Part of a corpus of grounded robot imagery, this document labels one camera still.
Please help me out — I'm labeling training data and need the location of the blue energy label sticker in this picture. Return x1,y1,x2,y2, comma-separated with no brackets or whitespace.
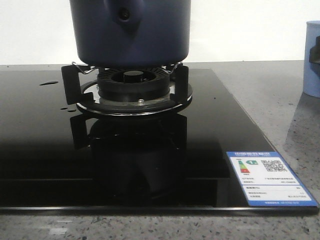
226,151,318,207

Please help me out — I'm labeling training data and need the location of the black pot support grate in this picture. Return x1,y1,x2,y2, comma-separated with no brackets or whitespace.
61,62,193,117

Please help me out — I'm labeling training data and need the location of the dark blue cooking pot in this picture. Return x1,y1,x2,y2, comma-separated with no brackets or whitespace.
69,0,191,69

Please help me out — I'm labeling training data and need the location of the black gas burner head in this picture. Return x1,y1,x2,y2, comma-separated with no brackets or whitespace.
97,67,170,102

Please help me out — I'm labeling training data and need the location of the light blue ribbed cup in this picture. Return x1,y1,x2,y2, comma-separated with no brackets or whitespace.
303,20,320,98

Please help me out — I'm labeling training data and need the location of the black glass gas cooktop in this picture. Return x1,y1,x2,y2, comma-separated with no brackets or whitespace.
0,69,320,216

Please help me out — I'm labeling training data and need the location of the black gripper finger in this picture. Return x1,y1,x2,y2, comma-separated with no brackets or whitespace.
309,36,320,65

